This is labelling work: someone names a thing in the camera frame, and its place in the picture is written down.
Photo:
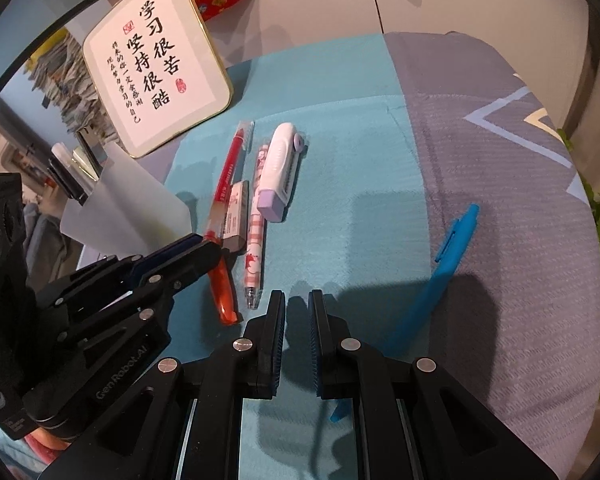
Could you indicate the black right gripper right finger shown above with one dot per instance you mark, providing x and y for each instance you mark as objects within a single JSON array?
[{"x": 346, "y": 368}]

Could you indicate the white cabinet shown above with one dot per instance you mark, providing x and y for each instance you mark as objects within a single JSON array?
[{"x": 544, "y": 40}]

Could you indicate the white calligraphy framed sign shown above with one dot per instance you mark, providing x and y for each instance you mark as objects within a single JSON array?
[{"x": 156, "y": 71}]

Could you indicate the stack of papers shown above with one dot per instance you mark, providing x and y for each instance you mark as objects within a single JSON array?
[{"x": 58, "y": 69}]

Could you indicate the blue retractable pen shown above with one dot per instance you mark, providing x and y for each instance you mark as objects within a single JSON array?
[{"x": 448, "y": 258}]

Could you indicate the small pink eraser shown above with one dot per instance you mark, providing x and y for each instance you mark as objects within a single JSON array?
[{"x": 236, "y": 218}]

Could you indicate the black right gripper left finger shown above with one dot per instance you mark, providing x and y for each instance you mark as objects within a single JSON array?
[{"x": 247, "y": 368}]

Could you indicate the white purple correction tape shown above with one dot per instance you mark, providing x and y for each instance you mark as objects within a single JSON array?
[{"x": 279, "y": 171}]

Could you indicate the teal grey table cloth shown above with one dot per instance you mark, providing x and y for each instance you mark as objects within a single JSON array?
[{"x": 403, "y": 132}]

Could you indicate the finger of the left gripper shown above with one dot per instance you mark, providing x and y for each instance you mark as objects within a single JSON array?
[
  {"x": 97, "y": 287},
  {"x": 185, "y": 258}
]

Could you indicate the pink patterned pen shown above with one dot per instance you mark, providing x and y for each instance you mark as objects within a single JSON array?
[{"x": 255, "y": 238}]

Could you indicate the translucent pen holder cup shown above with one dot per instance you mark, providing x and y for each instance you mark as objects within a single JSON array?
[{"x": 129, "y": 212}]

